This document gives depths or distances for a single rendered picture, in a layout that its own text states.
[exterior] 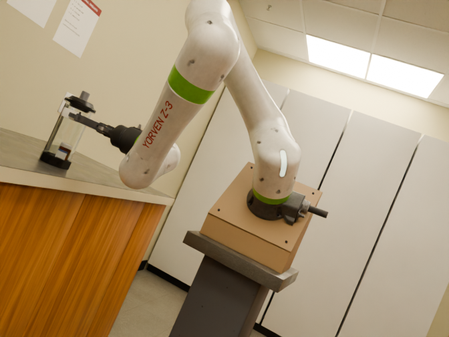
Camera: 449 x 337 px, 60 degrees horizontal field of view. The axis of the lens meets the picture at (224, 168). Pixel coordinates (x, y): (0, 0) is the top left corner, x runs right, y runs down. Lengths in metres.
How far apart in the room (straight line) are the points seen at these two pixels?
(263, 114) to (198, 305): 0.62
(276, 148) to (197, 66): 0.36
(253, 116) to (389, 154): 2.60
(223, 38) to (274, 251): 0.64
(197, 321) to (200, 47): 0.81
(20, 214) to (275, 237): 0.74
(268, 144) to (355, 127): 2.63
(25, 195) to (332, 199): 2.83
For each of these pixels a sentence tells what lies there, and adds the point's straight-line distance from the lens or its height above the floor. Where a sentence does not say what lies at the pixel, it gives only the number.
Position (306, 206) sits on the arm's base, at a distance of 1.24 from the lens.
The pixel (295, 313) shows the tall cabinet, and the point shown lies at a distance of 3.67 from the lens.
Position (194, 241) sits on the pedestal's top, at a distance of 1.19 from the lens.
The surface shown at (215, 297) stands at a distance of 1.24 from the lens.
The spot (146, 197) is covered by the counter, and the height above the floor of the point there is 0.92.
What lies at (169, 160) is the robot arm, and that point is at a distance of 1.18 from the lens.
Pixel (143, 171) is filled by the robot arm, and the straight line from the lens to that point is 1.08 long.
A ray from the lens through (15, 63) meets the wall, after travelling 1.97.
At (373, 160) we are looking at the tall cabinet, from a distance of 3.65.
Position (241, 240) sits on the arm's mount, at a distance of 1.21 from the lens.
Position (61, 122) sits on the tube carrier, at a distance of 1.40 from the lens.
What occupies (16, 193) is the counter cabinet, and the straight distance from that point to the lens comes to 1.18.
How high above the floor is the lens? 1.12
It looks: 2 degrees up
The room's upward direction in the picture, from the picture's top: 24 degrees clockwise
